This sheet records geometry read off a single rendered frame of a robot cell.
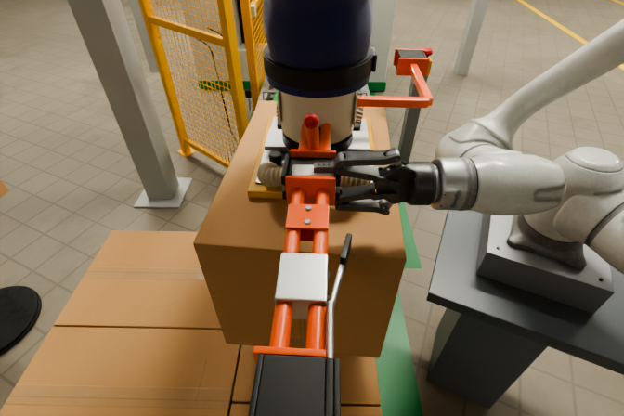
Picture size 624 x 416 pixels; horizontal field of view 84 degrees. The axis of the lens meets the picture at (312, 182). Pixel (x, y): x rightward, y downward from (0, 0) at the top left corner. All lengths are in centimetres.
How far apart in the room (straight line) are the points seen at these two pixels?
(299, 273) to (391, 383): 131
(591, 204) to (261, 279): 74
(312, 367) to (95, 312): 107
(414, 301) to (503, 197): 135
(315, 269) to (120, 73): 177
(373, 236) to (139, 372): 80
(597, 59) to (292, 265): 58
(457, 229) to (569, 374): 99
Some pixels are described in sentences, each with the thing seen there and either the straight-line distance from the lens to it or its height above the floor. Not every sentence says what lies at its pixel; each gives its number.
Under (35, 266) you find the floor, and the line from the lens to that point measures 249.
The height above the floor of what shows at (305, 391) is 123.
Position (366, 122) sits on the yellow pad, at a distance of 98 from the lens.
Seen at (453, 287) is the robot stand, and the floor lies 75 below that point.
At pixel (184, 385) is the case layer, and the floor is 54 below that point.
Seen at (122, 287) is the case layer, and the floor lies 54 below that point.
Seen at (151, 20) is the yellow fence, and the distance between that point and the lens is 250.
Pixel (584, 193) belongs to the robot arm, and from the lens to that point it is 98.
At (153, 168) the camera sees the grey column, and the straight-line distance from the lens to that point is 235.
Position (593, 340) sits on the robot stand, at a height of 75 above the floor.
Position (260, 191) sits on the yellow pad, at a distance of 75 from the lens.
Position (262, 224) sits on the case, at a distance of 71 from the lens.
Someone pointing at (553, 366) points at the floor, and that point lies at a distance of 200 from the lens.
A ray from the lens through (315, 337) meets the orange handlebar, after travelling 41.
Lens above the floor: 158
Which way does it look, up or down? 40 degrees down
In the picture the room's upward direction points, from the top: straight up
